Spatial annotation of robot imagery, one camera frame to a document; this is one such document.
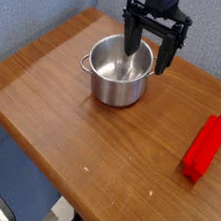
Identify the red plastic block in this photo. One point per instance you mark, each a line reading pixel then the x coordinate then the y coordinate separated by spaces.
pixel 203 149

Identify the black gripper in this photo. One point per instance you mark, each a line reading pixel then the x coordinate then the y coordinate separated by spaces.
pixel 160 17

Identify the white table leg bracket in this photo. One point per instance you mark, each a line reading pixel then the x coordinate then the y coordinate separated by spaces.
pixel 62 211

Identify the metal pot with handles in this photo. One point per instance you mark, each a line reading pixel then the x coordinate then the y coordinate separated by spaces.
pixel 116 79

